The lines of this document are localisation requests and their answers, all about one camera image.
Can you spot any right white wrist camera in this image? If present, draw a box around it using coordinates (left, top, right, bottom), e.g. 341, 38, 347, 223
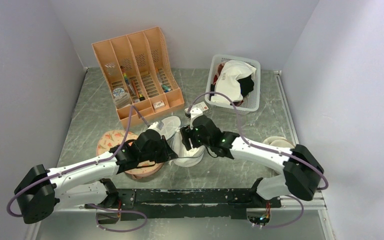
185, 107, 203, 129

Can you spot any white plastic basket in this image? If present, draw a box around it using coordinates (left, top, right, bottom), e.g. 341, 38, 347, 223
205, 54, 261, 115

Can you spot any beige bra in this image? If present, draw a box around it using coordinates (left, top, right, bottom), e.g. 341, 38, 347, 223
263, 136, 296, 149

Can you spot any white grey deli box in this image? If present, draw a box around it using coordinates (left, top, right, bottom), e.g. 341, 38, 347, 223
189, 101, 209, 113

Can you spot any pink bra in basket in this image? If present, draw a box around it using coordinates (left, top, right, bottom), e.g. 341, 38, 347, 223
215, 61, 227, 78

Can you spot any round patterned tape roll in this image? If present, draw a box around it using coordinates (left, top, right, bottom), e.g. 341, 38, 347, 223
112, 87, 125, 98

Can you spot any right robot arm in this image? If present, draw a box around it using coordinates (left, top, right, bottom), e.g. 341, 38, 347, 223
180, 115, 324, 207

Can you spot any small white staples box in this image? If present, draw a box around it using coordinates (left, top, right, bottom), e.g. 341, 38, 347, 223
152, 100, 165, 110

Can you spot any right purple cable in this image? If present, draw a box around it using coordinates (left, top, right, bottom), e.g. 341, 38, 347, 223
185, 91, 329, 230

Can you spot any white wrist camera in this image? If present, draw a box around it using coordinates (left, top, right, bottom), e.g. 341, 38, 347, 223
147, 120, 165, 136
185, 107, 203, 129

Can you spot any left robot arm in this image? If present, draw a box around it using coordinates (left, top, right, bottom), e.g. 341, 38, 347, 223
7, 129, 178, 224

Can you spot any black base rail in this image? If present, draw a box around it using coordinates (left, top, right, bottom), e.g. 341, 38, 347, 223
98, 188, 281, 221

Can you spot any rainbow coloured pen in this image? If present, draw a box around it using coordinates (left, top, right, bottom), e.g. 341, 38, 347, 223
120, 65, 136, 96

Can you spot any white mesh laundry bag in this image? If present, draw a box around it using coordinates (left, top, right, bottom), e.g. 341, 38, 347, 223
160, 116, 204, 168

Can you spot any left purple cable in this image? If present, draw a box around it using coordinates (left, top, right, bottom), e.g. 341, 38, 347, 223
6, 104, 151, 234

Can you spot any white bra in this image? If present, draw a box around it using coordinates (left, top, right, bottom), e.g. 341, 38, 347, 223
209, 60, 257, 105

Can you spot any purple cable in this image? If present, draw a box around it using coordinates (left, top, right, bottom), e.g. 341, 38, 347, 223
185, 91, 329, 230
6, 104, 151, 234

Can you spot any floral peach bra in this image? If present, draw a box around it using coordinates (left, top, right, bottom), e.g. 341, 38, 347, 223
96, 129, 164, 180

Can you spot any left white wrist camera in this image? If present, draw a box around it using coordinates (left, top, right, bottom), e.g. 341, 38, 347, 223
147, 120, 165, 136

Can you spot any orange plastic file organizer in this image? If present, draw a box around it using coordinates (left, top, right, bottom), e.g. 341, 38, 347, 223
92, 26, 185, 127

